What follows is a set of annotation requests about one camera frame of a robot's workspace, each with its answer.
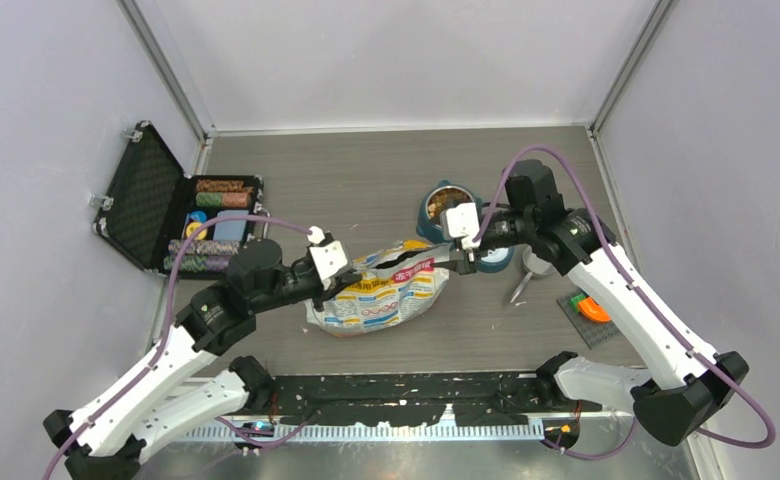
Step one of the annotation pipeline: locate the metal food scoop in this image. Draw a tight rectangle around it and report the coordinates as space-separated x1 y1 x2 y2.
510 246 555 302

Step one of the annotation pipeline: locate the white yellow pet food bag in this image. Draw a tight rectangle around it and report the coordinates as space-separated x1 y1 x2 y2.
305 240 450 337

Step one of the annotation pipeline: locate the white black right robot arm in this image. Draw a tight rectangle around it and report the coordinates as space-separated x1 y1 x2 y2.
439 160 749 446

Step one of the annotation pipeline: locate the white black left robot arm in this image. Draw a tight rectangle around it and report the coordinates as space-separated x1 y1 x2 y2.
43 235 362 479

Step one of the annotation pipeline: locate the teal double pet bowl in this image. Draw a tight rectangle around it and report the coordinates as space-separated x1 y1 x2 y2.
416 180 514 274

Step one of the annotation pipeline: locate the light blue card deck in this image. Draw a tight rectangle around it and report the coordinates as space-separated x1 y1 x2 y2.
212 210 249 241

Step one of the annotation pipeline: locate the striped poker chip stack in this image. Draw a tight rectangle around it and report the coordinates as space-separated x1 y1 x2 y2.
167 240 241 257

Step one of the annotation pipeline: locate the green striped chip stack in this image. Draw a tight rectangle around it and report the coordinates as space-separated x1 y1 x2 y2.
178 255 230 275

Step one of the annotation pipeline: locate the yellow poker chip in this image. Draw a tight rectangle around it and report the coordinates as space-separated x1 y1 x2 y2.
184 222 207 241

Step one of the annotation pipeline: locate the blue poker chip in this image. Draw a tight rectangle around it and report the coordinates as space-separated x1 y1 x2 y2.
187 210 208 223

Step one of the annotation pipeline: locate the green poker chip stack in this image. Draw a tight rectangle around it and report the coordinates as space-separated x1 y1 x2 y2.
195 192 251 209

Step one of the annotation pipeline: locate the green toy brick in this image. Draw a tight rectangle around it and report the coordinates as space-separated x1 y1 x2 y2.
569 293 586 314

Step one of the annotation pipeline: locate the brown poker chip stack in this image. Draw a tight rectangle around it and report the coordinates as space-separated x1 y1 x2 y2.
195 179 246 193

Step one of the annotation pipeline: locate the orange toy brick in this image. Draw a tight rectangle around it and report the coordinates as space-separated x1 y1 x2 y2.
576 297 611 323

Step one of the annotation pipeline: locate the black foam-lined case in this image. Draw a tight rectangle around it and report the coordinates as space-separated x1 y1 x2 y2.
91 120 268 280

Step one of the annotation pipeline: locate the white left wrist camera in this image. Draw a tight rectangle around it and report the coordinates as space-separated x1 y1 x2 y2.
307 226 352 290

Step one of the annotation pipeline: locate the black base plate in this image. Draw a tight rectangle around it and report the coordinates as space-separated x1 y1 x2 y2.
235 371 602 427

